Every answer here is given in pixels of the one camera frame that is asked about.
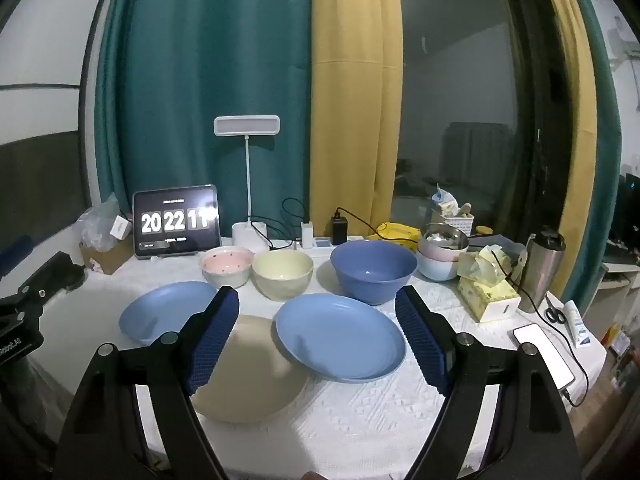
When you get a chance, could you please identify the yellow tissue pack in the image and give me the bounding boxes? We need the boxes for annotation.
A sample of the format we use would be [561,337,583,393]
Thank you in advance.
[456,244,523,323]

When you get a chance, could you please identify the yellow wipes packet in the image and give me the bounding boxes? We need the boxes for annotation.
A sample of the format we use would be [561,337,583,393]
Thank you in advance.
[367,221,422,251]

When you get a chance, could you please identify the tablet with clock display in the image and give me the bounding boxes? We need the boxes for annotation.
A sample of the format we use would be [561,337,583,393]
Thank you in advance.
[132,185,221,261]

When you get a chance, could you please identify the teal curtain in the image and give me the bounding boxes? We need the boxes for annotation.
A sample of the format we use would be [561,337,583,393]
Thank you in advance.
[95,0,316,241]
[565,0,623,301]

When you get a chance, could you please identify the white power strip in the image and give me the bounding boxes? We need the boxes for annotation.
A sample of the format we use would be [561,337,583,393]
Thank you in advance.
[290,235,366,251]

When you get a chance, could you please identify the black monitor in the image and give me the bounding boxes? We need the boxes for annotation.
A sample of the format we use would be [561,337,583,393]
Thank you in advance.
[611,172,640,241]

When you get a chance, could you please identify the black scissors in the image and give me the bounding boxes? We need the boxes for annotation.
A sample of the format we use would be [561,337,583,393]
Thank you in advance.
[544,294,568,325]

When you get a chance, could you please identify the blue and white packet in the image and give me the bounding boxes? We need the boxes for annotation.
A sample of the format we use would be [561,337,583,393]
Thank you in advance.
[431,183,458,216]

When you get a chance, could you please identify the white tablecloth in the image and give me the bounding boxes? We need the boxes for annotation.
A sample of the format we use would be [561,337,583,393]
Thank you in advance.
[30,245,608,480]

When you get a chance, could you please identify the white desk lamp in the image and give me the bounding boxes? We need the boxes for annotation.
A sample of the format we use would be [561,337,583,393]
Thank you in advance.
[213,115,281,253]

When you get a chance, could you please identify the dark blue case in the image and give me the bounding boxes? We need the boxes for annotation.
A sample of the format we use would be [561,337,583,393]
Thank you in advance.
[475,232,526,256]

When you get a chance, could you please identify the blue plate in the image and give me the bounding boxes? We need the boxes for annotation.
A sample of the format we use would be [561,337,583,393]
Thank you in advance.
[275,294,407,383]
[118,281,221,346]

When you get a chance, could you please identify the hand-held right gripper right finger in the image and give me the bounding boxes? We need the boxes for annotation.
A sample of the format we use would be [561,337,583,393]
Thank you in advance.
[394,285,583,480]

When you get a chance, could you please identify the large blue bowl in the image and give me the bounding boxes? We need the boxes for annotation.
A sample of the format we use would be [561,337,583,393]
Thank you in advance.
[330,240,418,307]

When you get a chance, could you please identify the yellow curtain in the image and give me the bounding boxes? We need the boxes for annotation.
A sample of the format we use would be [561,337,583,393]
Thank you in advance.
[530,0,608,301]
[310,0,403,243]

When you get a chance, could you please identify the black charger cable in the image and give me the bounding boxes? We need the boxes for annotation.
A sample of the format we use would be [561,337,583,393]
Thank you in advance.
[334,206,421,251]

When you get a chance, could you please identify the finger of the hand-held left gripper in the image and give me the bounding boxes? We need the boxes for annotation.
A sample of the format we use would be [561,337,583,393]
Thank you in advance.
[19,251,87,301]

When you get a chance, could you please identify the white tube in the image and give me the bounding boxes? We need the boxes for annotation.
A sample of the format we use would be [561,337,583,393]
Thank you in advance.
[562,300,593,348]

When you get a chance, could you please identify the cream bowl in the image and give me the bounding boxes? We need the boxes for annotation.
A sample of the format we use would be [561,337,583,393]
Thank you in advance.
[251,250,315,302]

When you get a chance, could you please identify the cream plate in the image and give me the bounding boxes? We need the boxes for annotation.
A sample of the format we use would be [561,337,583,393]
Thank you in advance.
[192,314,311,423]

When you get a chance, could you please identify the smartphone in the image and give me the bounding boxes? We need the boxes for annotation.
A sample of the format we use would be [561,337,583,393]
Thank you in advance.
[512,323,576,388]

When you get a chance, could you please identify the black lamp cable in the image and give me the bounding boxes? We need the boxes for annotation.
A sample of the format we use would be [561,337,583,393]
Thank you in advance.
[252,197,308,251]

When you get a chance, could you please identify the white perforated basket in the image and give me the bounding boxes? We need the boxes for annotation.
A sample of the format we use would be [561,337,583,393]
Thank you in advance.
[437,212,475,236]

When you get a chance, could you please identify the black phone cable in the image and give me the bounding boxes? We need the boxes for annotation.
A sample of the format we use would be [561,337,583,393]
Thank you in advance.
[487,249,593,407]

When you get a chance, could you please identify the cardboard box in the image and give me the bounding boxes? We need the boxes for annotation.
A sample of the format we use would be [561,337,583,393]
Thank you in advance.
[80,245,136,276]

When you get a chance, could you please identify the steel thermos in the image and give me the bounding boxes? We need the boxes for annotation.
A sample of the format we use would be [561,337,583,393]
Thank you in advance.
[517,227,566,313]

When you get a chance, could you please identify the pink dotted bowl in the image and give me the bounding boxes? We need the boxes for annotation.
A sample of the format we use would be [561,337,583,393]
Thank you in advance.
[201,246,255,289]

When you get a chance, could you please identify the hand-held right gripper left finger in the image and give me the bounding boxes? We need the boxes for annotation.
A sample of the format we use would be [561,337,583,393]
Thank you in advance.
[59,286,241,480]

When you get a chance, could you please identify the steel bowl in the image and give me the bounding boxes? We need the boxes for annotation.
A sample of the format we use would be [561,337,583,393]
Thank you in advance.
[422,223,470,252]

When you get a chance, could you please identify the clear plastic bag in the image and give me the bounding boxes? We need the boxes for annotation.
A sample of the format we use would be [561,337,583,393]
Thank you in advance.
[75,192,123,253]

